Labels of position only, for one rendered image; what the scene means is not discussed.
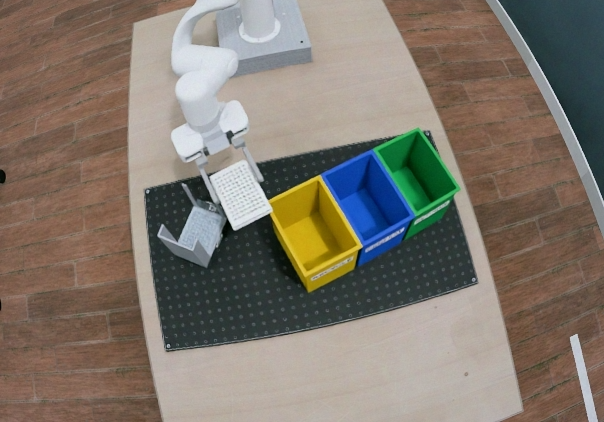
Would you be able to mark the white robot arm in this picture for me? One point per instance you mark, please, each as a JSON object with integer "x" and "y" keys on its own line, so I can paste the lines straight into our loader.
{"x": 212, "y": 67}

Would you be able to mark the blue bin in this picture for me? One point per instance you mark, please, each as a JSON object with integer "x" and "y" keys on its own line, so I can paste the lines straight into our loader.
{"x": 374, "y": 204}

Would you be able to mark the yellow open bin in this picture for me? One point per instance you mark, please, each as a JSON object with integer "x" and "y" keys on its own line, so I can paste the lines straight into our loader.
{"x": 310, "y": 221}

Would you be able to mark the green open bin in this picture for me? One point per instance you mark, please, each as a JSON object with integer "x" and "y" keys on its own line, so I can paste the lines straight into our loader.
{"x": 423, "y": 177}

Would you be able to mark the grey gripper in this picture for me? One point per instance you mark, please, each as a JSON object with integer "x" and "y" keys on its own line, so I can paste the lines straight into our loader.
{"x": 189, "y": 142}

